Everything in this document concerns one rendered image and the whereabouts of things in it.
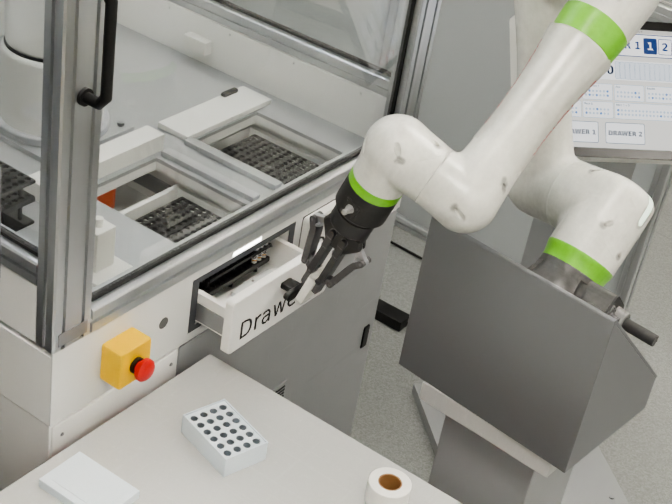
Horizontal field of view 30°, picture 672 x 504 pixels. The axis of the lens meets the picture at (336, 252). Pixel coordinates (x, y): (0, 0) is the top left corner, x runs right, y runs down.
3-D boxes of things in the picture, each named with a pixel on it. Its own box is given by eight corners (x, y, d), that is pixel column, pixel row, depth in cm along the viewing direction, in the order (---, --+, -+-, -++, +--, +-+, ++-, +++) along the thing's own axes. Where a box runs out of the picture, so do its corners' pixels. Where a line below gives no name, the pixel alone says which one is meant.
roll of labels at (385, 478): (403, 485, 204) (408, 467, 202) (410, 517, 198) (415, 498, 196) (361, 484, 203) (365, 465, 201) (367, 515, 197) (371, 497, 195)
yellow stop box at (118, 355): (152, 374, 206) (155, 339, 202) (121, 393, 201) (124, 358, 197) (129, 359, 208) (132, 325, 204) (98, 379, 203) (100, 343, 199)
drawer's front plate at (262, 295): (325, 290, 237) (333, 242, 232) (227, 356, 216) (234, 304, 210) (317, 286, 238) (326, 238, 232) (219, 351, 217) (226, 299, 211)
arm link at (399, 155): (399, 89, 198) (370, 117, 189) (463, 136, 197) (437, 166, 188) (361, 151, 207) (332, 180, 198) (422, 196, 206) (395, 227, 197)
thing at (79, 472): (139, 498, 193) (140, 490, 192) (99, 528, 186) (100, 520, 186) (79, 458, 198) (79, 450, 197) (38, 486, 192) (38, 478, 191)
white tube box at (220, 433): (265, 459, 204) (268, 442, 202) (223, 477, 199) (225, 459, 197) (222, 415, 212) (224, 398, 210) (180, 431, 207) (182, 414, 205)
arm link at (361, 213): (413, 193, 205) (373, 156, 207) (373, 218, 197) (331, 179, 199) (396, 217, 209) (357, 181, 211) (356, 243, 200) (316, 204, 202)
